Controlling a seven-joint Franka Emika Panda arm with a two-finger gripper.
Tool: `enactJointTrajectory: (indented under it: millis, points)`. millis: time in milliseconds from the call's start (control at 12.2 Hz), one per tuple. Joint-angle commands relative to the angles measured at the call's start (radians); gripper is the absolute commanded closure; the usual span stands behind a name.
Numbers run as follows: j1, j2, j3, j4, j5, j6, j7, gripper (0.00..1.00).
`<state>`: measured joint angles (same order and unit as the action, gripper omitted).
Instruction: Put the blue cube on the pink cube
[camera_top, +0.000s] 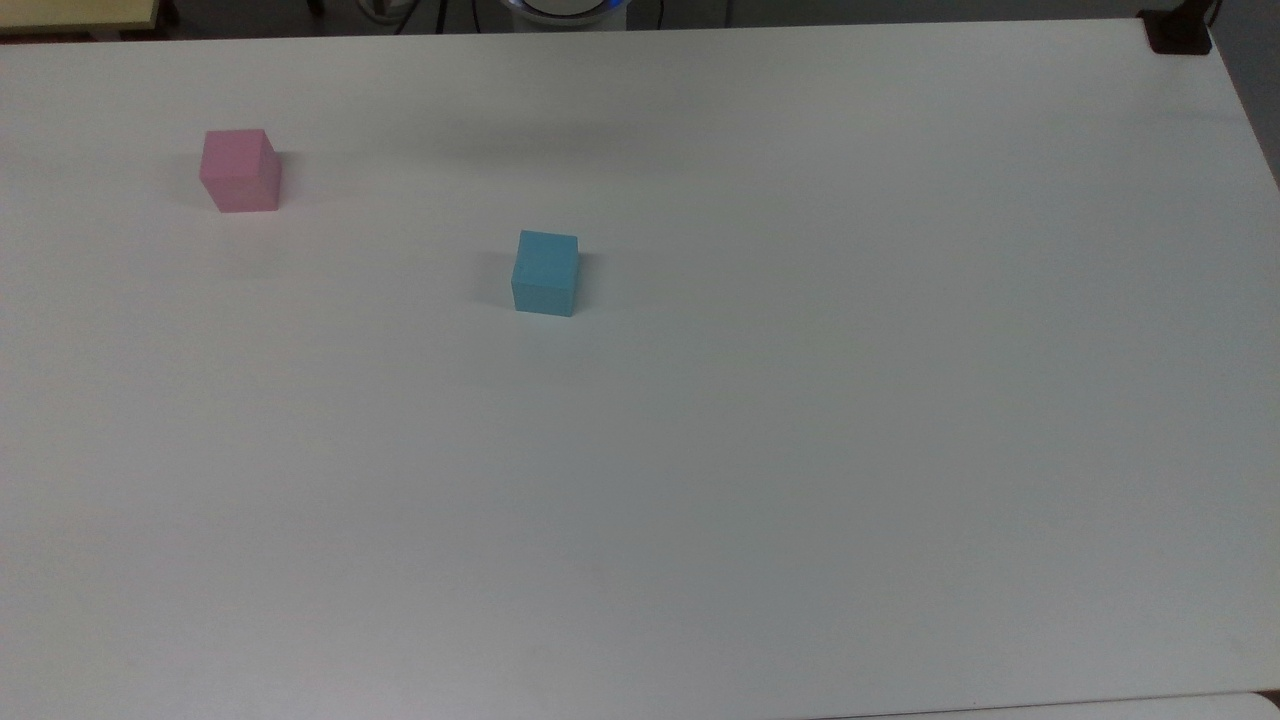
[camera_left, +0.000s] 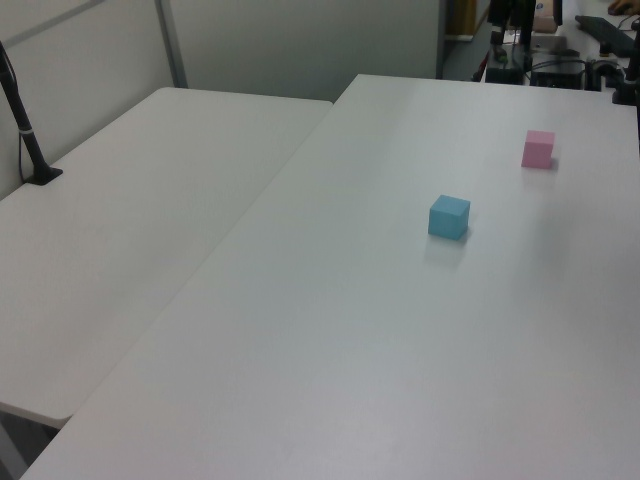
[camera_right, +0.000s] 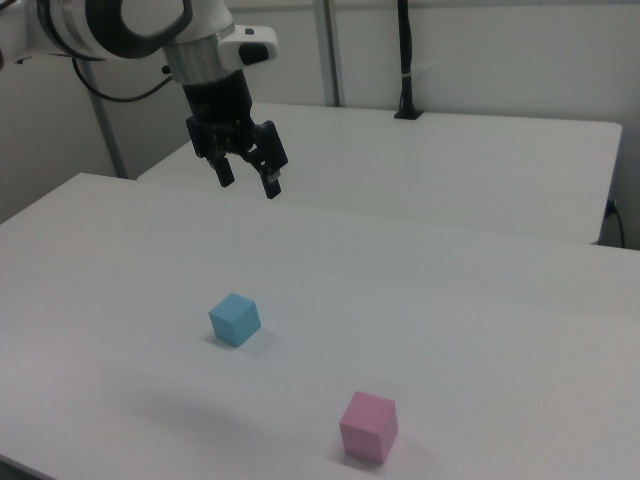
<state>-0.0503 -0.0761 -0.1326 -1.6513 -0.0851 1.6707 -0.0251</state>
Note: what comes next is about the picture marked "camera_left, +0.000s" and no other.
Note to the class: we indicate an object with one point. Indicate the dark Franka gripper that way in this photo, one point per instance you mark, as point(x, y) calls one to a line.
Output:
point(510, 10)

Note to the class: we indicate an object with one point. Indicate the blue cube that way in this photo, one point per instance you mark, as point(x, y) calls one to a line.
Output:
point(447, 220)

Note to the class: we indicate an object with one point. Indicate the pink cube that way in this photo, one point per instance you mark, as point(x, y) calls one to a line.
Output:
point(537, 151)

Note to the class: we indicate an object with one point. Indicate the bystander hand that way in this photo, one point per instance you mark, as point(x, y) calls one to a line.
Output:
point(621, 6)

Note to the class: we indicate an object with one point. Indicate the small black electronics box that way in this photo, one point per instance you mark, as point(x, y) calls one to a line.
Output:
point(504, 74)

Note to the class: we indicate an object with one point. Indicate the yellow board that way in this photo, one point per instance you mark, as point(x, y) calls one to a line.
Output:
point(462, 17)

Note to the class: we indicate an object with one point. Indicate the large black electronics box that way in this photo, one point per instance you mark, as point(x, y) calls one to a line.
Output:
point(557, 75)

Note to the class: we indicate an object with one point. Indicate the black keyboard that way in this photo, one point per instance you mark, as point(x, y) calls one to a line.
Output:
point(607, 32)

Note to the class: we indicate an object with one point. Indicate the grey table leg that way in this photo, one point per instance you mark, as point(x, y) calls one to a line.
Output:
point(10, 450)

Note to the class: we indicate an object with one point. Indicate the black table clamp mount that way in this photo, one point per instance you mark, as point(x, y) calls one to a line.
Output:
point(627, 85)

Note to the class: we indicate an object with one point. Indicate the grey partition frame post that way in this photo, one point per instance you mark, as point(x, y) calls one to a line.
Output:
point(172, 45)

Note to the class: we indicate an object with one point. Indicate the black camera stand pole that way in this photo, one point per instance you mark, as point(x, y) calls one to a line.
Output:
point(25, 135)

